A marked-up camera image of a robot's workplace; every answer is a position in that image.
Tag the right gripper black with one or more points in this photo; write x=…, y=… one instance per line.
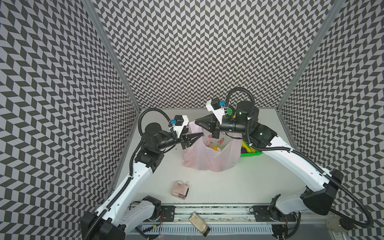
x=216, y=127

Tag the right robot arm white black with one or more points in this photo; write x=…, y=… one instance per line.
x=238, y=114

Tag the pink plastic bag fruit print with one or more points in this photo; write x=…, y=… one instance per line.
x=201, y=156

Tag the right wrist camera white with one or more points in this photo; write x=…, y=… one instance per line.
x=217, y=107

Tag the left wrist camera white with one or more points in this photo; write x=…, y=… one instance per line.
x=179, y=126

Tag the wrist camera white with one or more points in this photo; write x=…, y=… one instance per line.
x=217, y=107
x=179, y=126

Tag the aluminium rail base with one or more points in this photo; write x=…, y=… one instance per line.
x=238, y=220

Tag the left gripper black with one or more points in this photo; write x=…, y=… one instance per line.
x=189, y=143

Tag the green plastic basket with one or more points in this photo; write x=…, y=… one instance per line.
x=246, y=150

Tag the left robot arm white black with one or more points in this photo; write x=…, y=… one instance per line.
x=114, y=220

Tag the black knob on block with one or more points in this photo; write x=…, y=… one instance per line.
x=345, y=224

